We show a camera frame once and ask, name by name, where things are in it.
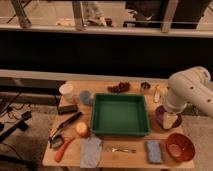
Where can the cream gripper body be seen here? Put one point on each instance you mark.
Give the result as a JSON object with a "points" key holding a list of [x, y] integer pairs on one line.
{"points": [[168, 120]]}

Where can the red yellow apple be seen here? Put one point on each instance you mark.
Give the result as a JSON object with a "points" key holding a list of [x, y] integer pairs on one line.
{"points": [[82, 129]]}

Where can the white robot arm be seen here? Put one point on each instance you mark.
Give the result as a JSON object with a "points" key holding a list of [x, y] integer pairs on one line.
{"points": [[187, 86]]}

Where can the blue grey metal cup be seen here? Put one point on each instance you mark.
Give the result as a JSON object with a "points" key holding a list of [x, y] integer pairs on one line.
{"points": [[85, 97]]}

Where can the white paper cup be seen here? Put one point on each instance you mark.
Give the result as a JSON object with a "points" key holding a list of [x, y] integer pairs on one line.
{"points": [[67, 91]]}

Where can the purple plate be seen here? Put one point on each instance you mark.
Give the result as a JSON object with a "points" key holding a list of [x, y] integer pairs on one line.
{"points": [[159, 112]]}

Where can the white bottle-shaped object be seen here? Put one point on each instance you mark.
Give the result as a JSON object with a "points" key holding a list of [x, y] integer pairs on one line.
{"points": [[157, 94]]}

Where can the red bowl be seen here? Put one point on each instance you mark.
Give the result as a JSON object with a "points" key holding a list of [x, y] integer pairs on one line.
{"points": [[180, 147]]}

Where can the blue sponge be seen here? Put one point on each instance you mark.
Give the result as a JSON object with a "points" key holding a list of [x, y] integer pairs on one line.
{"points": [[154, 152]]}

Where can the small metal bowl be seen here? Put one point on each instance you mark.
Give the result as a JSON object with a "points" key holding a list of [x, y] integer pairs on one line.
{"points": [[145, 86]]}

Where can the green plastic tray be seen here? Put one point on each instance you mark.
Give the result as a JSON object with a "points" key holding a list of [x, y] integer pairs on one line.
{"points": [[120, 115]]}

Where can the dark grape bunch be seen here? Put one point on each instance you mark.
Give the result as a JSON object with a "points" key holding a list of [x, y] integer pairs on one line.
{"points": [[121, 87]]}

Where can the silver fork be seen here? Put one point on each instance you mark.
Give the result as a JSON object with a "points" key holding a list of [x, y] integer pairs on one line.
{"points": [[112, 149]]}

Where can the grey cloth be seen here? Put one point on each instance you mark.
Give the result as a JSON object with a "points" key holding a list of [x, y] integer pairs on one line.
{"points": [[90, 155]]}

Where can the dark rectangular block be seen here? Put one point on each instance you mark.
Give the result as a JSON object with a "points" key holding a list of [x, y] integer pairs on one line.
{"points": [[67, 109]]}

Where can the black metal scoop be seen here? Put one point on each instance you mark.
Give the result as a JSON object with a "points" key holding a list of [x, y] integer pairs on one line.
{"points": [[56, 141]]}

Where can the orange carrot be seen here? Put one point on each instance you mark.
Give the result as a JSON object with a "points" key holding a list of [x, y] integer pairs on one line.
{"points": [[62, 149]]}

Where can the black stand on floor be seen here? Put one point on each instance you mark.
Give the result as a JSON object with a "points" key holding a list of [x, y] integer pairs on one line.
{"points": [[21, 125]]}

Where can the black handled knife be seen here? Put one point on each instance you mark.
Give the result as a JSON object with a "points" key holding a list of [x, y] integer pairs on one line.
{"points": [[67, 122]]}

